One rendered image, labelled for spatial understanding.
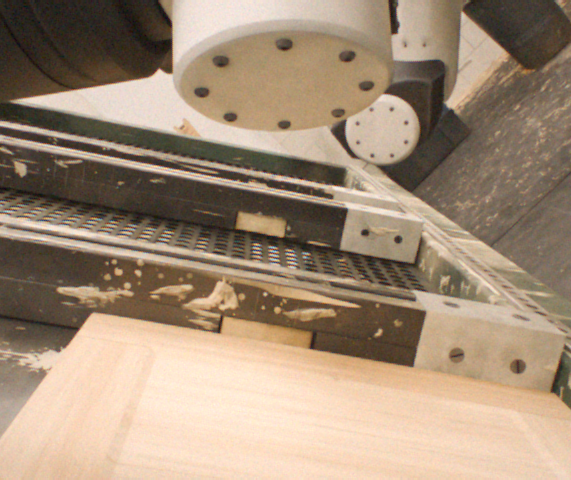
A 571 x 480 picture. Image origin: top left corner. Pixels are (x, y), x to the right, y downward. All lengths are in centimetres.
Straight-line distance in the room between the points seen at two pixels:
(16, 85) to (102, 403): 26
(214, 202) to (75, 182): 21
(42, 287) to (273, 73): 45
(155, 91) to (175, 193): 341
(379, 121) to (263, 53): 56
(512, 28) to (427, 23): 426
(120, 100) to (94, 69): 432
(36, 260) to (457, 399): 36
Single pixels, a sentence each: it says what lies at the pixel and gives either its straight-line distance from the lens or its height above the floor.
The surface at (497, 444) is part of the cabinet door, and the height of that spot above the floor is 97.
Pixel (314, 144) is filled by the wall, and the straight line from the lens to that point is 590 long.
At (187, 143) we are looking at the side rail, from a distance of 210.
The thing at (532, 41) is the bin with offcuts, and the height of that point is 17.
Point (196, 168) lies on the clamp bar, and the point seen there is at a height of 124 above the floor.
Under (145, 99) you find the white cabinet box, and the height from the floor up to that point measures 169.
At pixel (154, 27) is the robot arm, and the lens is 24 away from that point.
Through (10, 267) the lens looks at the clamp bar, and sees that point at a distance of 63.
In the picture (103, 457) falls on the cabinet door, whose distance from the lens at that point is 42.
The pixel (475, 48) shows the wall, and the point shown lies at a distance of 607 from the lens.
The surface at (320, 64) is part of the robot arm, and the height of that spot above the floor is 125.
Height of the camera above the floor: 126
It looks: 10 degrees down
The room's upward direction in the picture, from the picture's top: 47 degrees counter-clockwise
